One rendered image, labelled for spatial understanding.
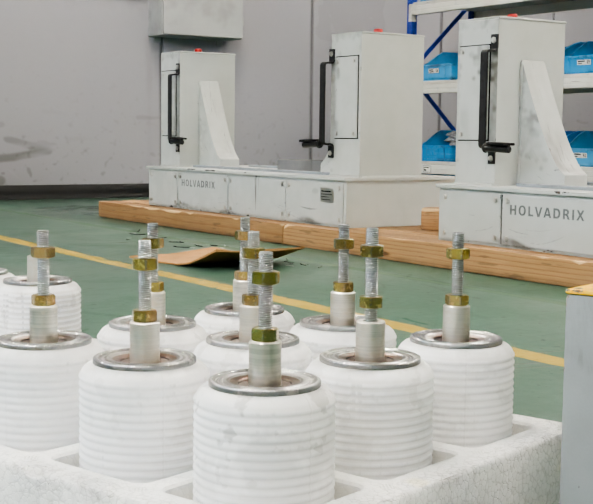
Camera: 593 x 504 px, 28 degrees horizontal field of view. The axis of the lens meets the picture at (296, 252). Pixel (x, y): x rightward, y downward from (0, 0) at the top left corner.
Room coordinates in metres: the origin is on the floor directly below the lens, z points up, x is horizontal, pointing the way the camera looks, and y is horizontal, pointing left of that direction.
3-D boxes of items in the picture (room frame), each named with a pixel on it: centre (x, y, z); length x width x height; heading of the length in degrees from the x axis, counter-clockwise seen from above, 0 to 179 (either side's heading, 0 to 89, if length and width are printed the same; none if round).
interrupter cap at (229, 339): (0.95, 0.03, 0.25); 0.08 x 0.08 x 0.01
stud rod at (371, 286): (0.88, -0.06, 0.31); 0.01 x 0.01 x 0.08
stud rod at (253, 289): (0.95, 0.03, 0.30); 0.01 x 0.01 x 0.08
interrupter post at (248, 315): (0.95, 0.03, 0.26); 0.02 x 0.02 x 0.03
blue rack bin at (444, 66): (8.16, -1.10, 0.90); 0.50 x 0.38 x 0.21; 123
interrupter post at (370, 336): (0.88, -0.06, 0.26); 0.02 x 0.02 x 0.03
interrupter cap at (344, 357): (0.88, -0.06, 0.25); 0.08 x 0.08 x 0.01
